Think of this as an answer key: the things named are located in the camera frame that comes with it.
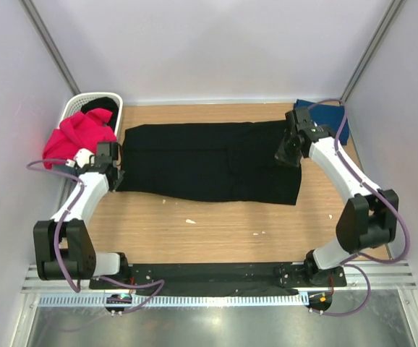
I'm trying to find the white slotted cable duct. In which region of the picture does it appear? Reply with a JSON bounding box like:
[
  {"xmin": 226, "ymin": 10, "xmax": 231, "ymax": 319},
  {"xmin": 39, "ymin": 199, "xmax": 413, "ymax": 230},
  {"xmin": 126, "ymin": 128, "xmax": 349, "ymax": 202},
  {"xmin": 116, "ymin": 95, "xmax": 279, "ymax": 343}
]
[{"xmin": 38, "ymin": 292, "xmax": 309, "ymax": 309}]

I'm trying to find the white laundry basket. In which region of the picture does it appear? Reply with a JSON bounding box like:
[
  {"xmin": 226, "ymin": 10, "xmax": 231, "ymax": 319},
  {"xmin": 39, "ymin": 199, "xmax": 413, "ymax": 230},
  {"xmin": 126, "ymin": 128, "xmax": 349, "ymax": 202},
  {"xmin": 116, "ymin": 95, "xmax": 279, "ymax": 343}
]
[{"xmin": 51, "ymin": 91, "xmax": 124, "ymax": 169}]

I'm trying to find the folded blue t-shirt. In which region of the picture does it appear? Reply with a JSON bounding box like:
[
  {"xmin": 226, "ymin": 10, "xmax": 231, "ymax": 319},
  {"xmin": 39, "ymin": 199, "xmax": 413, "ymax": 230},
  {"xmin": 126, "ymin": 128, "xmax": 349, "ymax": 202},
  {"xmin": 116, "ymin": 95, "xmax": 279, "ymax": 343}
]
[{"xmin": 310, "ymin": 104, "xmax": 350, "ymax": 146}]

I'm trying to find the black t-shirt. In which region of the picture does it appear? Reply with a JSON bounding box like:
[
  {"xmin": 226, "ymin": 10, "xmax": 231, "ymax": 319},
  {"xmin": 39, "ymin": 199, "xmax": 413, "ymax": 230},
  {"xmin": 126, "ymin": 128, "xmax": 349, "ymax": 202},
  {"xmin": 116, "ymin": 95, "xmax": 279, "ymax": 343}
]
[{"xmin": 118, "ymin": 121, "xmax": 302, "ymax": 205}]

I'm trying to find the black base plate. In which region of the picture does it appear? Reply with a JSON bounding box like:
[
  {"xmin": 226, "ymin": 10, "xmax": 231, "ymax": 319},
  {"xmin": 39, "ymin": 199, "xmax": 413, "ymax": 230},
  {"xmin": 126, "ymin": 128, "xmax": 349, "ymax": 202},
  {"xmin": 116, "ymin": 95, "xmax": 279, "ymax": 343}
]
[{"xmin": 88, "ymin": 262, "xmax": 348, "ymax": 294}]

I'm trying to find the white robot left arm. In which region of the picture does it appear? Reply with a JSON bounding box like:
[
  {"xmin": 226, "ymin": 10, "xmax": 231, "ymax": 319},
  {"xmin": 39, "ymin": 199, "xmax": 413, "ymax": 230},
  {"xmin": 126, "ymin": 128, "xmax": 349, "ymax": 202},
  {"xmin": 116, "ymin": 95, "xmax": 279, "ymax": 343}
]
[{"xmin": 27, "ymin": 142, "xmax": 131, "ymax": 292}]

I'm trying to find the black garment in basket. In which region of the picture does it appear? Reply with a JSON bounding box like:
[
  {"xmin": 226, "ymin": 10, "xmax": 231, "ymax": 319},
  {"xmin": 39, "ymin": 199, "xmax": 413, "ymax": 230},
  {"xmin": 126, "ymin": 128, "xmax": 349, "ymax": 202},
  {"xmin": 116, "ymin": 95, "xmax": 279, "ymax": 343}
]
[{"xmin": 80, "ymin": 97, "xmax": 119, "ymax": 124}]

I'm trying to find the aluminium corner post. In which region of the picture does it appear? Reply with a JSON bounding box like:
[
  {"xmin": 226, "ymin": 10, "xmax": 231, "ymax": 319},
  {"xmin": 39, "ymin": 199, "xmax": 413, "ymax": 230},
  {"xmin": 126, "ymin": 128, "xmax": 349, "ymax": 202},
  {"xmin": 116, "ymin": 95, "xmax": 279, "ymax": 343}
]
[
  {"xmin": 19, "ymin": 0, "xmax": 81, "ymax": 95},
  {"xmin": 341, "ymin": 0, "xmax": 406, "ymax": 102}
]

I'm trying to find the aluminium frame rail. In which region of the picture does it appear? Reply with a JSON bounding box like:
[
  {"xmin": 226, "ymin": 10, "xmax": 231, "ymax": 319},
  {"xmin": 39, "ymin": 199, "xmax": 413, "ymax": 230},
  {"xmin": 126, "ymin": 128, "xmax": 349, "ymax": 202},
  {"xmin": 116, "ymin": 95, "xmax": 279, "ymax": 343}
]
[{"xmin": 344, "ymin": 258, "xmax": 418, "ymax": 290}]

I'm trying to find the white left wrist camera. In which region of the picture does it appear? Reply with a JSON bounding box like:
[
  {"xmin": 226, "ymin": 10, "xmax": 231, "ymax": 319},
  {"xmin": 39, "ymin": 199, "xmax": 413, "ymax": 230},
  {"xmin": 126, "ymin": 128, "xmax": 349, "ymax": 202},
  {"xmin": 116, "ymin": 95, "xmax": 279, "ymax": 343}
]
[{"xmin": 65, "ymin": 148, "xmax": 95, "ymax": 168}]

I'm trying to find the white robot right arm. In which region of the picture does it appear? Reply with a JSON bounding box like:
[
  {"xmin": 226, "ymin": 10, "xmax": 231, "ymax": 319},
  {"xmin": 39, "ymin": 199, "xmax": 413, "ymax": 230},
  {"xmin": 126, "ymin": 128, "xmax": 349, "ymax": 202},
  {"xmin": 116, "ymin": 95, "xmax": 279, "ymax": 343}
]
[{"xmin": 276, "ymin": 108, "xmax": 398, "ymax": 286}]

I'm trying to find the pink t-shirt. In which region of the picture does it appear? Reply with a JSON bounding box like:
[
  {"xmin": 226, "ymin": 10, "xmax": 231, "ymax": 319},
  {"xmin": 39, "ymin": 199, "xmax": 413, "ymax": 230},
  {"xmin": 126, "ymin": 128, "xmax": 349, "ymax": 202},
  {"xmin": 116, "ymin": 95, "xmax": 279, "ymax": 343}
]
[{"xmin": 42, "ymin": 108, "xmax": 116, "ymax": 160}]

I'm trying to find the left aluminium corner post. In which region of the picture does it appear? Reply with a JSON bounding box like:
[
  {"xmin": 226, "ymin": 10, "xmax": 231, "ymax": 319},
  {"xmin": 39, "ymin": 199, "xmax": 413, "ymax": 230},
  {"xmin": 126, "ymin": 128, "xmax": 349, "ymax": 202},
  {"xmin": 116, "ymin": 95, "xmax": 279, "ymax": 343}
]
[{"xmin": 19, "ymin": 0, "xmax": 81, "ymax": 95}]

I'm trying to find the right aluminium corner post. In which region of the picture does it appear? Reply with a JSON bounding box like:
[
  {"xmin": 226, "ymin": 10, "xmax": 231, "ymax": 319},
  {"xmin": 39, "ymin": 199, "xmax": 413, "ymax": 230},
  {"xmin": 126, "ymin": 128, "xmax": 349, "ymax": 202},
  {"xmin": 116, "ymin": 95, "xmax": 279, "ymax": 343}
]
[{"xmin": 341, "ymin": 0, "xmax": 406, "ymax": 102}]

